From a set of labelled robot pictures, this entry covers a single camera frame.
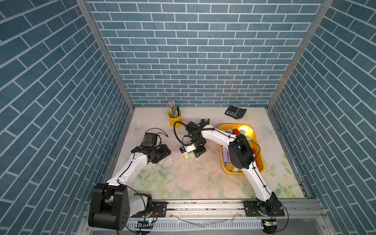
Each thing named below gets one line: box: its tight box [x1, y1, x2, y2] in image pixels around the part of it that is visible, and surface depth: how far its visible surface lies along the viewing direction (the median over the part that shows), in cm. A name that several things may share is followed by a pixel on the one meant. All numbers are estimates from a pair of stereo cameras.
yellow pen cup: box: [168, 110, 183, 129], surface depth 104 cm
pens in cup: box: [167, 100, 181, 118], surface depth 104 cm
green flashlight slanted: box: [184, 150, 196, 161], surface depth 91 cm
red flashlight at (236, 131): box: [232, 128, 240, 136], surface depth 104 cm
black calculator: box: [224, 105, 247, 120], surface depth 118 cm
